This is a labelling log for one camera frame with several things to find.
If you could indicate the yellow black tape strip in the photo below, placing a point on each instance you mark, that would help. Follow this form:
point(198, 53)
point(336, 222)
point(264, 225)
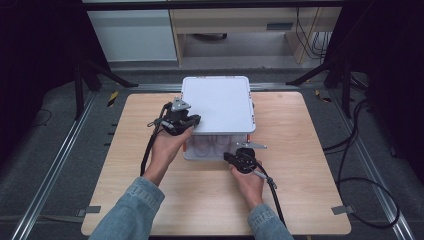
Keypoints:
point(322, 96)
point(112, 98)

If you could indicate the grey tape piece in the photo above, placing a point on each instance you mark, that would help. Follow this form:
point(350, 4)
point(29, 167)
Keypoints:
point(342, 210)
point(89, 210)

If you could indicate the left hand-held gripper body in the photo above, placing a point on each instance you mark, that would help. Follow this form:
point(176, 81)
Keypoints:
point(176, 121)

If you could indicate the metal floor rail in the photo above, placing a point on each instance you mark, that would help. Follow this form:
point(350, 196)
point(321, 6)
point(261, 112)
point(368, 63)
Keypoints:
point(56, 163)
point(373, 166)

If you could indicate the white lidded storage box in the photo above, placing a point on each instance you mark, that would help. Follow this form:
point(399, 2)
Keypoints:
point(221, 103)

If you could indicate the black metal stand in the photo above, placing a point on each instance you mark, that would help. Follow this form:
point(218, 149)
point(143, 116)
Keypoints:
point(79, 93)
point(346, 90)

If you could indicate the white cabinet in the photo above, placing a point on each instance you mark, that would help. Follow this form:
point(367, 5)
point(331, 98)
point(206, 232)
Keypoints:
point(133, 35)

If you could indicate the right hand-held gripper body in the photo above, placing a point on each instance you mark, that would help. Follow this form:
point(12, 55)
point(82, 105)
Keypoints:
point(246, 161)

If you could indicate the person's left hand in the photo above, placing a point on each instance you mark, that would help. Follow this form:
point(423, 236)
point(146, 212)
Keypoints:
point(165, 150)

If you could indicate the person's right hand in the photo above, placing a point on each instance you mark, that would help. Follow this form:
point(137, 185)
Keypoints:
point(251, 188)

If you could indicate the light wooden desk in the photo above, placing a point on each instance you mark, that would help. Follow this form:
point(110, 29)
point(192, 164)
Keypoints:
point(233, 18)

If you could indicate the dark curtain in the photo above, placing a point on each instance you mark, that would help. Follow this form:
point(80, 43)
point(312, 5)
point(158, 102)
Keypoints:
point(396, 66)
point(33, 66)

